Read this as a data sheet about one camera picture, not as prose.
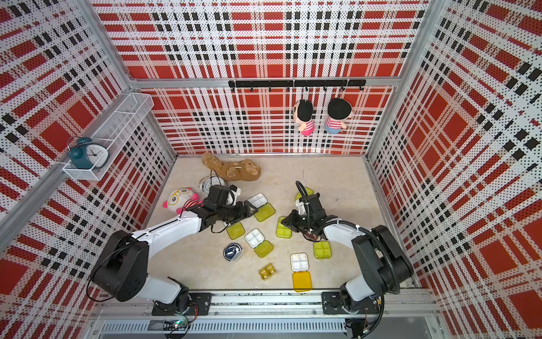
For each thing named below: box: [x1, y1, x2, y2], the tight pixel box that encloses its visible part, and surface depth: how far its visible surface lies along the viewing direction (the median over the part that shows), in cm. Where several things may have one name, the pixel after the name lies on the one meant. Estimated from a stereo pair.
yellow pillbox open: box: [290, 252, 313, 293], surface depth 82 cm
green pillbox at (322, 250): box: [313, 240, 333, 260], surface depth 88 cm
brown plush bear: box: [201, 152, 262, 182], surface depth 104 cm
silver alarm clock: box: [199, 175, 226, 195], surface depth 107 cm
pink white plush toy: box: [162, 187, 205, 214], surface depth 97 cm
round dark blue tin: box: [223, 242, 243, 263], surface depth 87 cm
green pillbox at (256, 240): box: [244, 228, 274, 259], surface depth 90 cm
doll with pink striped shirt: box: [292, 99, 317, 137], surface depth 96 cm
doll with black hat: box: [323, 98, 353, 135], surface depth 100 cm
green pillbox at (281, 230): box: [275, 216, 293, 239], surface depth 92 cm
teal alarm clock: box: [66, 136, 111, 170], surface depth 64 cm
